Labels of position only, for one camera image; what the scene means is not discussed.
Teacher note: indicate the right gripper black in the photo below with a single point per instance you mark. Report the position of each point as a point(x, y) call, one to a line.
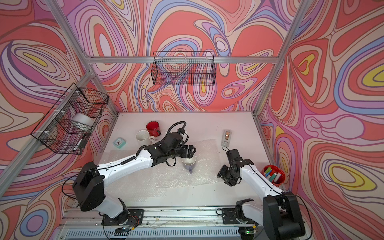
point(222, 172)

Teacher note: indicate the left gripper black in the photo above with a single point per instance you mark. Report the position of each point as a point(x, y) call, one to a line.
point(185, 148)

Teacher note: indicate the lavender ceramic mug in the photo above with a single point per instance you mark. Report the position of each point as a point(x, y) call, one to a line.
point(189, 163)

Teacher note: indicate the clear bubble wrap sheet top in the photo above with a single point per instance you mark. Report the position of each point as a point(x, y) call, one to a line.
point(204, 170)

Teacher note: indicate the clear bubble wrap sheet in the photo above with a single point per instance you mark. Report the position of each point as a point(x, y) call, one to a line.
point(132, 177)
point(204, 170)

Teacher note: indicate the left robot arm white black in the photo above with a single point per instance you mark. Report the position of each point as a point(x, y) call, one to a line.
point(89, 185)

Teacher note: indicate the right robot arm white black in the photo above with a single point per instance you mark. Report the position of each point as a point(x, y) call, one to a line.
point(279, 214)

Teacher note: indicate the clear bubble wrap sheet lower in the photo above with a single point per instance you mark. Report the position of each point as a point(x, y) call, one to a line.
point(132, 177)

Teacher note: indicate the red ceramic mug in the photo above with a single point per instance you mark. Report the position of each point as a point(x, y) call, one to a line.
point(153, 128)

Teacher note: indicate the white ceramic mug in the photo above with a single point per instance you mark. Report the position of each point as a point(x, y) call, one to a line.
point(144, 138)

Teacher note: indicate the grey tape dispenser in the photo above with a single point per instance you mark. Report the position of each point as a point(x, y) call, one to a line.
point(227, 134)

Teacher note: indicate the red cup of markers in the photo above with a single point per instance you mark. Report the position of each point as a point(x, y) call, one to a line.
point(274, 175)

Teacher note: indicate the small teal alarm clock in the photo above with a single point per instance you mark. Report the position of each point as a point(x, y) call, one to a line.
point(119, 143)

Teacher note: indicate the white tape roll in basket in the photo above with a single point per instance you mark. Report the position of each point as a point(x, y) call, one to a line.
point(82, 122)

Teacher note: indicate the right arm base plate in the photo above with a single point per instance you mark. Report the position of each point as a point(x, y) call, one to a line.
point(231, 216)

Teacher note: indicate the aluminium front rail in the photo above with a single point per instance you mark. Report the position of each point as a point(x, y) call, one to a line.
point(154, 217)

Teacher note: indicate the black wire basket back wall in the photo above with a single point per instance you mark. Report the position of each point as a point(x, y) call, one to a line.
point(184, 68)

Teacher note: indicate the black wire basket wall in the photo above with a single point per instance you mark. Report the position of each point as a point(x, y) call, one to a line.
point(184, 68)
point(70, 126)

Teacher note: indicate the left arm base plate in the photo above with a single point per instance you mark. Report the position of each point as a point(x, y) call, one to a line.
point(130, 217)

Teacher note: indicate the marker in wire basket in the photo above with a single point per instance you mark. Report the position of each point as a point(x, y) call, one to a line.
point(80, 145)

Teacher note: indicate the black wire basket left wall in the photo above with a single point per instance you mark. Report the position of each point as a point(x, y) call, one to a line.
point(70, 126)

